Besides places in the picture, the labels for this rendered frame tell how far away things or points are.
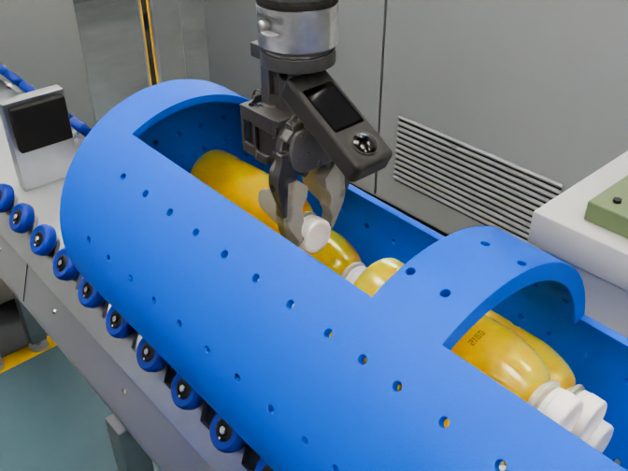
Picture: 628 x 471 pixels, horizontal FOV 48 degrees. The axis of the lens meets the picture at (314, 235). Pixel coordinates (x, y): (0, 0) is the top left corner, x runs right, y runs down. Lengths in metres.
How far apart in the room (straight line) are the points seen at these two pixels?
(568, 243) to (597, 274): 0.04
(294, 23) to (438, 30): 1.72
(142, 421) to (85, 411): 1.25
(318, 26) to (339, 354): 0.29
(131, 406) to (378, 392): 0.49
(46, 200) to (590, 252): 0.85
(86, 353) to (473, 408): 0.65
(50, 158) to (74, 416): 1.04
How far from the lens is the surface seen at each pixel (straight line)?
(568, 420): 0.54
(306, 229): 0.74
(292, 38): 0.65
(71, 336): 1.04
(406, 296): 0.50
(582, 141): 2.15
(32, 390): 2.26
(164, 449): 0.88
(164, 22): 1.46
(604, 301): 0.78
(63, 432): 2.12
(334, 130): 0.64
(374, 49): 2.55
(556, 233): 0.75
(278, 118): 0.69
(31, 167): 1.27
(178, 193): 0.66
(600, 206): 0.74
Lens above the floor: 1.54
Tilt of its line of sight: 35 degrees down
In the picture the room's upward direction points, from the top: straight up
